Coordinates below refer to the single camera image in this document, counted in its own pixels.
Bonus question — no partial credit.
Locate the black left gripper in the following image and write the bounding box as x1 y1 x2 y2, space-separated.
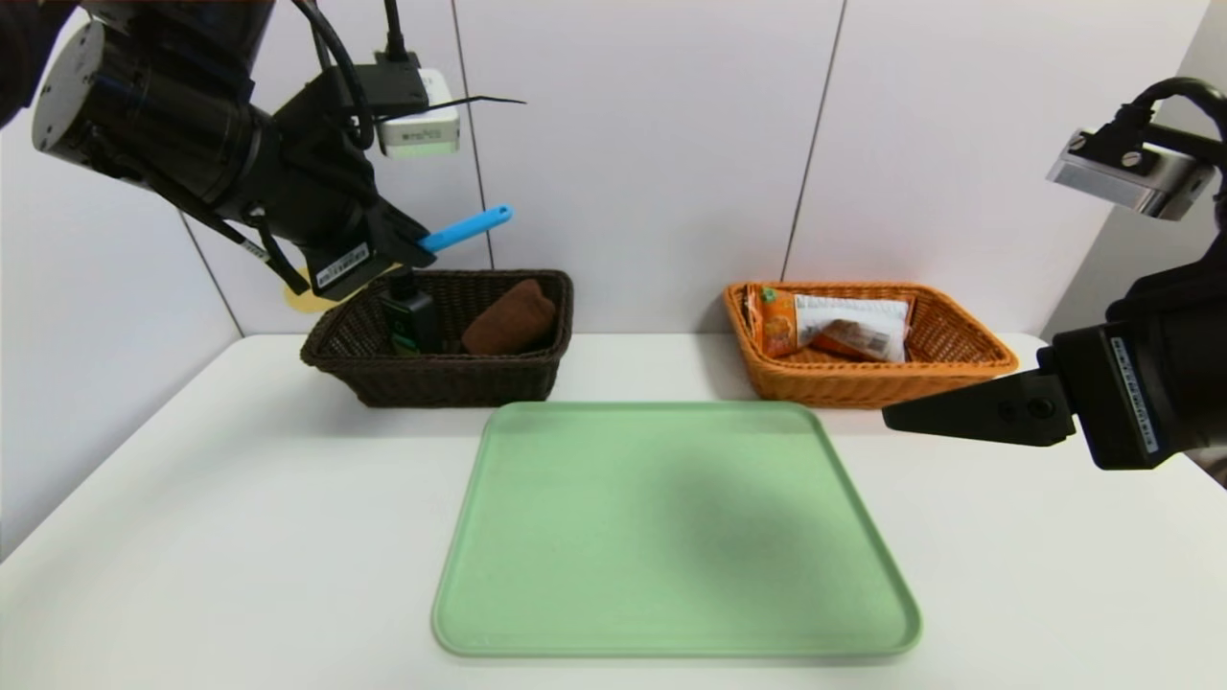
253 101 437 301

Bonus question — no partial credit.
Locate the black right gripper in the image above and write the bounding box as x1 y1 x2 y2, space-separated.
882 270 1227 471

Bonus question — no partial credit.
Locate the yellow spoon with blue handle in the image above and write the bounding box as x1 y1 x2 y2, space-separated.
285 204 515 314

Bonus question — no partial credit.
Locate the dark green pump bottle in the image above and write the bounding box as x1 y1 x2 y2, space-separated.
377 268 442 357

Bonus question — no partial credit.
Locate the brown towel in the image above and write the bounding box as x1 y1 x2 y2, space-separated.
461 280 559 357

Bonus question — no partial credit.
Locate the orange snack bag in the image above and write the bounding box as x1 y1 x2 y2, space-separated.
746 285 914 363

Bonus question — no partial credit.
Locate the orange wicker basket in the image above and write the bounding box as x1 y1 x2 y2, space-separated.
723 281 1019 411

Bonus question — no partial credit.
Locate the dark brown wicker basket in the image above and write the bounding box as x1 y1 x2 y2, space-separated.
301 269 574 409

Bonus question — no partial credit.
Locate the green plastic tray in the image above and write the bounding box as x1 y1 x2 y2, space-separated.
431 401 923 658

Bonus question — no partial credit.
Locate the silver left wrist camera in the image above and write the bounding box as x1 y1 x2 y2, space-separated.
376 67 462 160

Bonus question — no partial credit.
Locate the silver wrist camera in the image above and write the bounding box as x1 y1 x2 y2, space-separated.
1046 129 1216 221
376 67 462 160

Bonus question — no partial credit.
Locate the black left camera cable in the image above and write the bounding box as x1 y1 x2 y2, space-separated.
292 0 413 150

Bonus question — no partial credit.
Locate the black camera cable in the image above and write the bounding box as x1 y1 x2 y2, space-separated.
1112 77 1227 164
292 0 413 150

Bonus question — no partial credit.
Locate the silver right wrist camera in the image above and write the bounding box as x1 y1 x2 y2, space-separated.
1046 129 1216 221

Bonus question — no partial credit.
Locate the black right camera cable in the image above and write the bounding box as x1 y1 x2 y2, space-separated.
1112 77 1227 164

